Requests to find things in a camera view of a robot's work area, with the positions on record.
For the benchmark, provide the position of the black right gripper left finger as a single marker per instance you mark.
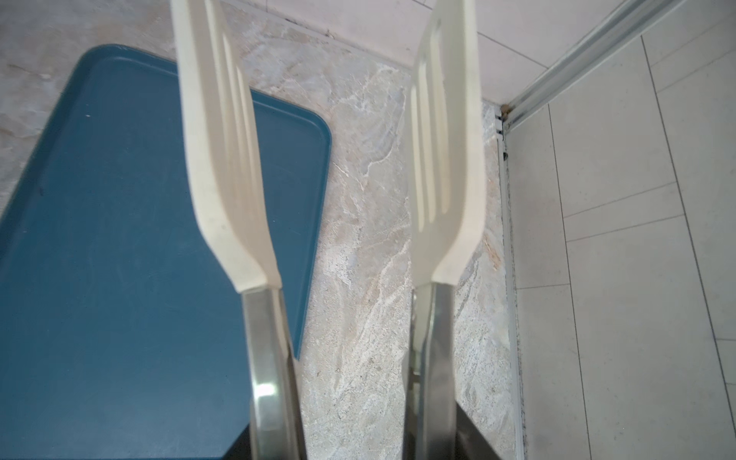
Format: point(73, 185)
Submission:
point(241, 448)

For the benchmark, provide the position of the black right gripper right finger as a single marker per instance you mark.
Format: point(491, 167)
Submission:
point(470, 444)

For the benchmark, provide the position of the teal tray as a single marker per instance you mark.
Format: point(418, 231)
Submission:
point(121, 335)

